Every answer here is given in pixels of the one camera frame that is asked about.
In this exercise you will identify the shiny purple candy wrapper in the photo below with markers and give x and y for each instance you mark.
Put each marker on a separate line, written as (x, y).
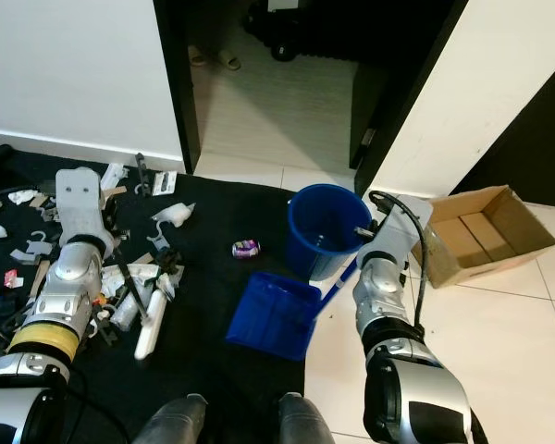
(246, 248)

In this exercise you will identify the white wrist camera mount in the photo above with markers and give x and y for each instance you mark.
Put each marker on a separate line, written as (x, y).
(83, 203)
(398, 227)

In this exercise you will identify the black wooden panel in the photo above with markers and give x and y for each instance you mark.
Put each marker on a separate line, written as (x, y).
(527, 148)

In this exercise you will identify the white paper label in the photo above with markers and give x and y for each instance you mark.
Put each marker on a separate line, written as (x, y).
(283, 4)

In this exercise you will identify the pink red small wrapper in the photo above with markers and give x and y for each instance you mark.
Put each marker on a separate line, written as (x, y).
(11, 277)

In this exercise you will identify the white label card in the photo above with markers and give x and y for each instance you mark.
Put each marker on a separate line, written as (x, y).
(166, 182)

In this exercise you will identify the grey robot leg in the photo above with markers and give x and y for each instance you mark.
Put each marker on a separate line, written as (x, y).
(171, 421)
(314, 421)

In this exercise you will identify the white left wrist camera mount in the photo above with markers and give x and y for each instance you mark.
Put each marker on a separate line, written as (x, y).
(83, 203)

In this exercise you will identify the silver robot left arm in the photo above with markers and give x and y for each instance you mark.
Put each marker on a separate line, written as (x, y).
(79, 273)

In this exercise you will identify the grey robot left leg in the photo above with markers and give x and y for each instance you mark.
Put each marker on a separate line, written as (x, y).
(171, 421)

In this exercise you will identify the blue plastic bucket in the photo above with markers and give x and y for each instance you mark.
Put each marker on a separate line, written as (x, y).
(314, 240)

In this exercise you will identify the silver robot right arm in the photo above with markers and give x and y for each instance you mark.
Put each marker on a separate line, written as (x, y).
(384, 296)

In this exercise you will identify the beige slipper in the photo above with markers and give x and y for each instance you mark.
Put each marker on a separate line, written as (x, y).
(228, 61)
(199, 57)

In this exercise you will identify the grey robot right leg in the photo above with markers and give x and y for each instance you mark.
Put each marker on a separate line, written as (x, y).
(314, 421)

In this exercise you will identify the black open door leaf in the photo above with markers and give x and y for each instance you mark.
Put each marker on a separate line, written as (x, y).
(368, 111)

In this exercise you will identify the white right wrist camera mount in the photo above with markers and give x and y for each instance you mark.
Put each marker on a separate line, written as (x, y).
(398, 227)

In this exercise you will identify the black door frame post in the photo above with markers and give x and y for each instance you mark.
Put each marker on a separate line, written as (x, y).
(176, 83)
(416, 74)

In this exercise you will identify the black wheeled case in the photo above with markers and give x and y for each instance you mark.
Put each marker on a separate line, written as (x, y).
(305, 32)

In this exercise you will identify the open brown cardboard box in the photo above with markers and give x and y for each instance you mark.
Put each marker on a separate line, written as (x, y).
(481, 236)

